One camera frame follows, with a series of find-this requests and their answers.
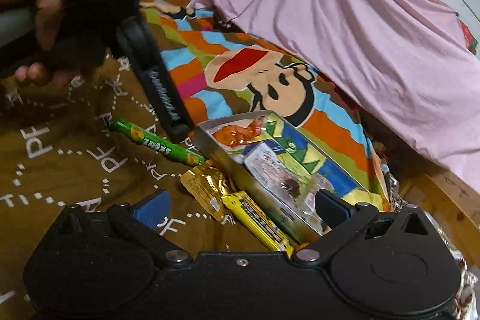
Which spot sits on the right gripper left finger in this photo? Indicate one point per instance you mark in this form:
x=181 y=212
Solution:
x=136 y=224

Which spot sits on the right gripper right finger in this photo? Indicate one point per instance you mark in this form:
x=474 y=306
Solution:
x=345 y=221

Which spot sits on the pink wafer snack pack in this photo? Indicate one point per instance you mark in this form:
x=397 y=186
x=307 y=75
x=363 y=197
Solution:
x=286 y=171

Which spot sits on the green sausage snack stick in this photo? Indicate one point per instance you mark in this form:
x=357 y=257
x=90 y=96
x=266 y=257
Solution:
x=150 y=140

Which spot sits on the gold foil snack pack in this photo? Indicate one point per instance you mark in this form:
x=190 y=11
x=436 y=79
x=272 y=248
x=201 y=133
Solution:
x=208 y=184

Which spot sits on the yellow snack bar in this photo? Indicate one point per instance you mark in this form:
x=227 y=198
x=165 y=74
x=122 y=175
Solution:
x=257 y=222

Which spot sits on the orange chicken foot snack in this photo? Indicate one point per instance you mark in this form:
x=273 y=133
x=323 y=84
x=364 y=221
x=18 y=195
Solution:
x=234 y=135

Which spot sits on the silver tray box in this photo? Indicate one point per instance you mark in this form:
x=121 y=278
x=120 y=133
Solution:
x=330 y=176

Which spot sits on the colourful monkey blanket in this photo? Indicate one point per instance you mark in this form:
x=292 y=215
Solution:
x=56 y=150

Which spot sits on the white floral quilt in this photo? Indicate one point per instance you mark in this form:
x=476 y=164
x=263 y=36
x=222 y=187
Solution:
x=461 y=274

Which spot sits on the pink bed sheet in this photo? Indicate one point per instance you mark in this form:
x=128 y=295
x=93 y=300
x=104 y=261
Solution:
x=404 y=61

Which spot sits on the wooden bed frame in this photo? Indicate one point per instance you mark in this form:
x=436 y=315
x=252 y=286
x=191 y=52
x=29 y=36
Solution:
x=405 y=165

